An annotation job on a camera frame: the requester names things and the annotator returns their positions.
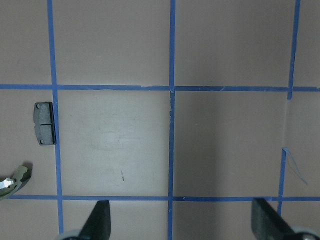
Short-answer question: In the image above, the olive curved brake shoe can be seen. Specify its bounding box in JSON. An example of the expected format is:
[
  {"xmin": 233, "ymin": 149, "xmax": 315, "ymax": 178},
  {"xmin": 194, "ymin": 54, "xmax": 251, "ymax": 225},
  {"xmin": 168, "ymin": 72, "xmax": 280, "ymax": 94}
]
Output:
[{"xmin": 0, "ymin": 165, "xmax": 32, "ymax": 201}]

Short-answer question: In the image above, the dark grey brake pad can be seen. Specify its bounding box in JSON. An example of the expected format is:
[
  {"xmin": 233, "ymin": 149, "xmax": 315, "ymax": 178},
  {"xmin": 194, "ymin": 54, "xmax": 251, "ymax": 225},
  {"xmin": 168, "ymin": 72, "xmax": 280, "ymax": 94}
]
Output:
[{"xmin": 33, "ymin": 102, "xmax": 57, "ymax": 146}]

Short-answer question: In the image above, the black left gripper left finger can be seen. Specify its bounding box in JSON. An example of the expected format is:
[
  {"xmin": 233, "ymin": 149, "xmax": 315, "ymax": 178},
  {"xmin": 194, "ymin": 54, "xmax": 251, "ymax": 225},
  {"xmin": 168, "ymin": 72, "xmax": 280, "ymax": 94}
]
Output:
[{"xmin": 77, "ymin": 200, "xmax": 111, "ymax": 240}]

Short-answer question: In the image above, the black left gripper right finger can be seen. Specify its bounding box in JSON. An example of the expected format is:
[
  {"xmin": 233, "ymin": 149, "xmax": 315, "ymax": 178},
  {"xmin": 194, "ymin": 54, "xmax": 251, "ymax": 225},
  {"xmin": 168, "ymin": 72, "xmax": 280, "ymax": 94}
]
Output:
[{"xmin": 251, "ymin": 198, "xmax": 297, "ymax": 240}]

